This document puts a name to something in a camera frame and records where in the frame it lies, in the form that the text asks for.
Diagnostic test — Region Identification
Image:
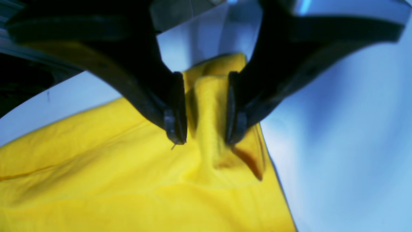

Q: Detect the orange yellow t-shirt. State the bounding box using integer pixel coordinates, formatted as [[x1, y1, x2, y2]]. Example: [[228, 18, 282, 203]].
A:
[[1, 53, 297, 232]]

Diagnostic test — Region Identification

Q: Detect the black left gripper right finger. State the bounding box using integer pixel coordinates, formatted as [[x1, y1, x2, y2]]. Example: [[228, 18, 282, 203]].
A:
[[225, 0, 406, 145]]

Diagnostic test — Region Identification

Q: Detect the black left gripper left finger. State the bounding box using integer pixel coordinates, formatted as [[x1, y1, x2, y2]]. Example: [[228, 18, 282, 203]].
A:
[[6, 0, 187, 144]]

